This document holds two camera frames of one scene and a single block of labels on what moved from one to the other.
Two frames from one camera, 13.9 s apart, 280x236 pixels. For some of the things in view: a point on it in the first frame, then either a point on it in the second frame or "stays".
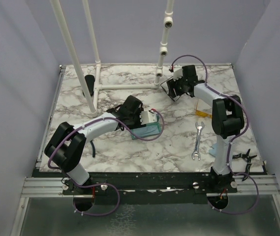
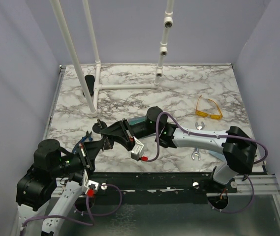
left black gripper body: x=135 y=122 → x=72 y=162
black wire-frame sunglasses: x=166 y=91 → x=108 y=143
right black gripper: x=171 y=84 → x=118 y=130
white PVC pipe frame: x=93 y=103 stays
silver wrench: x=196 y=152 stays
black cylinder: x=89 y=79 stays
